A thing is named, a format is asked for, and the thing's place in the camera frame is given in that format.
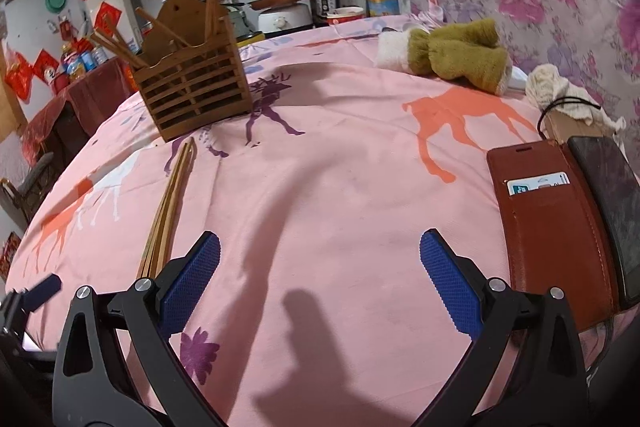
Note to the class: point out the cream knitted cloth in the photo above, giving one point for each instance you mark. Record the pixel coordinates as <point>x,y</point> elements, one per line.
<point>555,82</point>

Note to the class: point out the pink printed tablecloth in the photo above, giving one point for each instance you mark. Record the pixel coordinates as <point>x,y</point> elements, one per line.
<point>325,157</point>

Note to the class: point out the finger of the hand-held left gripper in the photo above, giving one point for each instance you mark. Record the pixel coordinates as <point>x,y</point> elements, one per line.
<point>42,289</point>

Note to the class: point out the brown leather wallet case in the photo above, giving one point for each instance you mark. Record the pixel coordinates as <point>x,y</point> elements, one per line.
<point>545,247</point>

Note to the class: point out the red paper wall decoration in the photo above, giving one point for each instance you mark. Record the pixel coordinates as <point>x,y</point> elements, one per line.
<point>44,67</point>

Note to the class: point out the red white bowl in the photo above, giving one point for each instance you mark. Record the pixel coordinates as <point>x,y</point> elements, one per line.
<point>345,14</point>

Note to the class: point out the green rice cooker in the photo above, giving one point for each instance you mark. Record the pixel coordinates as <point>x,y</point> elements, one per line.
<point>241,21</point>

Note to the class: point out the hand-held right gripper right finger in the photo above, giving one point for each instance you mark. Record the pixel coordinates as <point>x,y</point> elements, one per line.
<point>450,287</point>

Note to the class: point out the olive and white towel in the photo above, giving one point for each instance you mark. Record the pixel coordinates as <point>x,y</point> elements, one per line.
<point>450,49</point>

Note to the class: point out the white cooking pot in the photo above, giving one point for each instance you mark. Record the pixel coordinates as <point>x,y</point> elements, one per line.
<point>285,19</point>

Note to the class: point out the wooden chair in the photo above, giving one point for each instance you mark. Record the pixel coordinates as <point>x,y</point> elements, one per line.
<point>25,192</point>

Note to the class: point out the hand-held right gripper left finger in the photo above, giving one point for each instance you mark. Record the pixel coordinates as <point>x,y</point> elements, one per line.
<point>192,282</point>

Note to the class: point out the bundle of wooden chopsticks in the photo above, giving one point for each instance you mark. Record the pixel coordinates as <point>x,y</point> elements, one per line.
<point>170,202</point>

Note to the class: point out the small cardboard box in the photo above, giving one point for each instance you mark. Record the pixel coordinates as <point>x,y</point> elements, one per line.
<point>562,127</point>

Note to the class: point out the white card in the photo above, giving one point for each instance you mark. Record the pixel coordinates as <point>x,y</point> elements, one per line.
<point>537,184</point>

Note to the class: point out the large yellow oil bottle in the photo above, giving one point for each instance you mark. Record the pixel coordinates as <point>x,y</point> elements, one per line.
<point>75,62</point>

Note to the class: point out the red diamond paper decoration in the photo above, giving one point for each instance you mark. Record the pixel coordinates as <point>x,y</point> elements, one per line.
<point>107,19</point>

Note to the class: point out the side table with red cloth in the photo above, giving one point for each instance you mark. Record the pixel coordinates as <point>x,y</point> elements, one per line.
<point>75,107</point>

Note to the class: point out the wooden utensil holder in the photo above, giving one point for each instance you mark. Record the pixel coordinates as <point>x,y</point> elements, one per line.
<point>195,77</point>

